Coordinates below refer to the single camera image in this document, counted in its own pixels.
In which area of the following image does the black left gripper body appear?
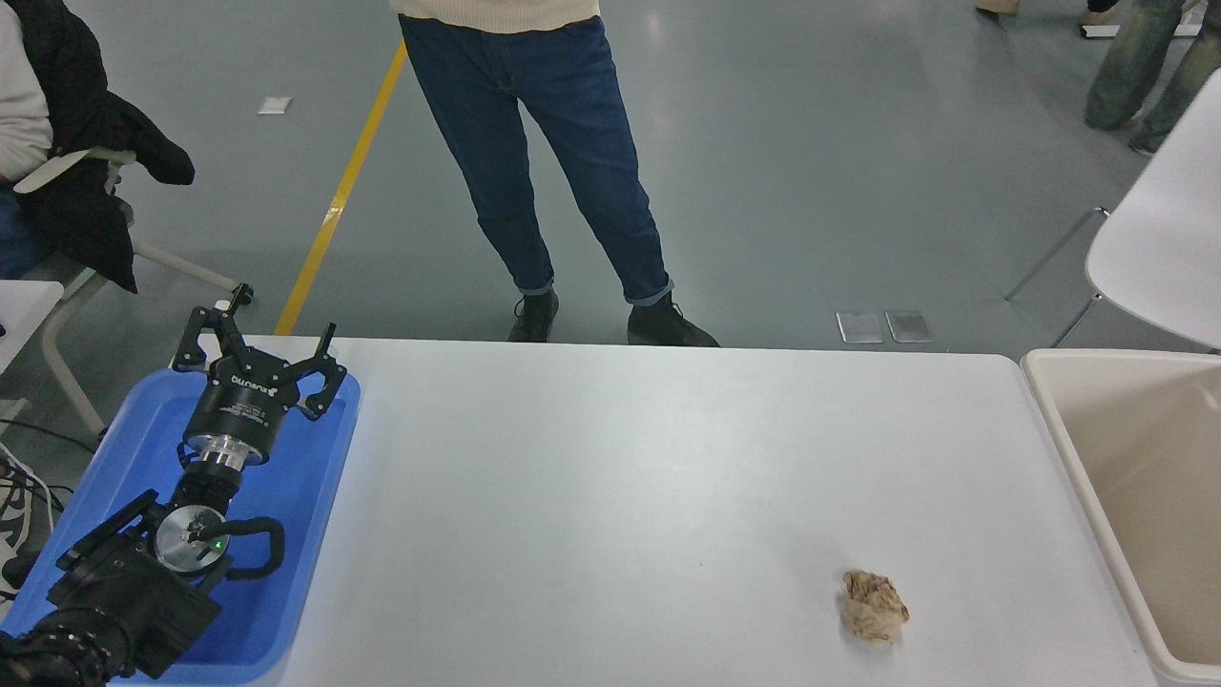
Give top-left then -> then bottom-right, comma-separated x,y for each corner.
184,354 -> 300,460

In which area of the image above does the blue plastic tray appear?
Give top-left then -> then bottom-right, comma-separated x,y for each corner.
0,367 -> 363,686

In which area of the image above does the small white side table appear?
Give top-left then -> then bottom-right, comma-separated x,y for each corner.
0,280 -> 66,373

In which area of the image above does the white chair with armrest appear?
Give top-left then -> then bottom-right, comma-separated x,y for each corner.
14,145 -> 241,435

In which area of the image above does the black jacket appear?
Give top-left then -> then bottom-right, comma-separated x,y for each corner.
10,0 -> 197,295

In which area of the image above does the seated person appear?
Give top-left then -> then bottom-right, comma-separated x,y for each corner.
0,0 -> 53,280

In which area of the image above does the standing person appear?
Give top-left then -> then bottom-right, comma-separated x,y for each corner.
389,0 -> 722,348

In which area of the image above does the crumpled tan paper ball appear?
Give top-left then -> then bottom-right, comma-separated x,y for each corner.
839,570 -> 910,645

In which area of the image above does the person in dark trousers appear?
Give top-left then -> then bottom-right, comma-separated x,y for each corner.
975,0 -> 1122,16

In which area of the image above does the large pale bin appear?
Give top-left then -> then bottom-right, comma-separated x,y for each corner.
1021,348 -> 1221,687

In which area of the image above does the white round-seat chair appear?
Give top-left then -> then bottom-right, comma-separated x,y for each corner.
1004,72 -> 1221,350

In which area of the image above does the person in faded jeans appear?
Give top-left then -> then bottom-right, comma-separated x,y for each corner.
1086,0 -> 1221,157

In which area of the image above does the thin black floor cable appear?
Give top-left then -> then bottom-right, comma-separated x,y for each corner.
0,417 -> 101,451

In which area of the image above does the tangled floor cable bundle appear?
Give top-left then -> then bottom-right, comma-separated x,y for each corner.
0,441 -> 73,573

